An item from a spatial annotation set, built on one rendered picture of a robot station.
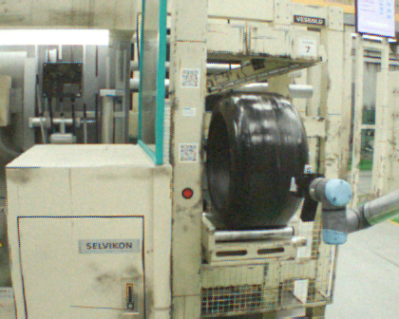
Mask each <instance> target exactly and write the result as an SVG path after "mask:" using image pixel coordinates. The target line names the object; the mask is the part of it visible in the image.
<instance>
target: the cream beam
mask: <svg viewBox="0 0 399 319"><path fill-rule="evenodd" d="M299 38H300V39H312V40H316V54H315V56H309V55H299V44H300V43H299ZM319 40H320V32H315V31H309V30H300V29H288V28H267V27H256V26H244V25H234V24H222V23H211V22H207V55H209V56H208V57H207V59H229V60H232V59H233V60H244V61H251V59H253V58H258V59H265V61H279V62H294V63H307V64H308V63H312V62H319V53H320V45H319Z"/></svg>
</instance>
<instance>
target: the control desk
mask: <svg viewBox="0 0 399 319"><path fill-rule="evenodd" d="M5 191H6V211H7V221H8V236H9V258H10V270H11V280H12V289H13V301H14V306H15V317H16V319H171V309H170V308H171V265H172V262H171V218H172V165H170V164H169V163H168V162H167V161H165V160H164V165H156V164H155V162H154V161H153V160H152V159H151V158H149V156H148V155H147V154H145V151H144V150H142V148H141V147H140V146H139V145H138V144H137V146H134V145H133V144H48V145H34V146H33V147H32V148H30V149H29V150H28V151H27V152H25V153H24V154H23V155H21V156H20V157H19V158H17V159H15V160H13V161H12V162H11V163H9V164H8V165H7V166H5Z"/></svg>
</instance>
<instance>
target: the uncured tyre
mask: <svg viewBox="0 0 399 319"><path fill-rule="evenodd" d="M305 165H310V154H309V144H308V140H307V135H306V128H305V125H304V122H303V121H302V118H301V115H300V114H299V113H298V110H297V109H296V108H295V106H294V105H293V104H292V103H291V102H290V100H289V99H288V98H286V97H285V96H284V95H280V94H277V93H274V92H256V91H235V92H228V93H227V94H226V95H225V96H223V98H221V99H219V101H218V102H217V103H216V105H215V106H214V109H213V110H212V116H211V119H210V121H209V126H208V132H207V150H206V170H207V188H208V194H209V198H210V201H211V205H212V209H213V212H214V213H215V215H216V218H217V219H219V221H220V222H221V223H223V225H224V226H226V227H227V228H229V229H232V230H233V229H253V228H273V227H280V226H283V225H285V224H286V223H288V222H289V221H290V219H291V218H292V217H293V216H294V215H295V213H296V212H297V211H298V208H300V206H301V204H302V201H303V198H304V197H294V196H290V189H291V183H292V178H295V173H304V170H305ZM246 226H255V227H246Z"/></svg>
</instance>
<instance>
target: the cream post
mask: <svg viewBox="0 0 399 319"><path fill-rule="evenodd" d="M207 2H208V0H172V9H171V29H170V77H169V92H170V89H173V96H170V94H169V100H170V102H172V103H173V105H170V106H169V107H170V111H169V112H170V115H169V116H170V119H168V120H169V121H170V122H169V124H170V126H169V127H168V128H169V131H168V132H169V135H168V137H169V143H168V145H169V148H168V149H169V152H168V154H169V156H168V158H171V161H169V164H170V165H172V218H171V262H172V265H171V308H170V309H171V319H200V279H201V248H202V243H201V226H202V218H203V154H204V121H205V90H206V60H207ZM182 68H200V74H199V88H181V69H182ZM184 107H189V108H196V116H183V108H184ZM180 143H198V144H199V148H198V162H179V155H180ZM187 189H188V190H190V191H191V192H192V196H191V197H185V196H184V195H183V192H184V191H185V190H187Z"/></svg>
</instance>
